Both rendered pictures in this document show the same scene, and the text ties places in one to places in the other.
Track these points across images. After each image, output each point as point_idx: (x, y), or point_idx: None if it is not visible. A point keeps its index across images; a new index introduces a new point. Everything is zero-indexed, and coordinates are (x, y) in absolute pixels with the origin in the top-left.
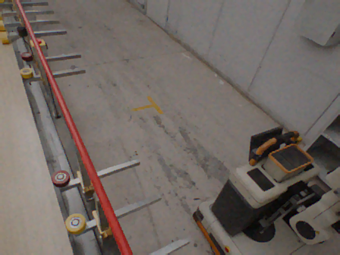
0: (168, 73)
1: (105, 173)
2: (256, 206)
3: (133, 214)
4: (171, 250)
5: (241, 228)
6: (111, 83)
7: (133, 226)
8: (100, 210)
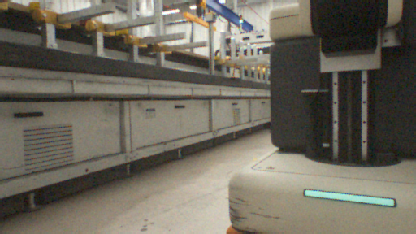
0: None
1: (176, 45)
2: (270, 30)
3: (220, 177)
4: (135, 19)
5: (284, 119)
6: None
7: (206, 180)
8: (127, 2)
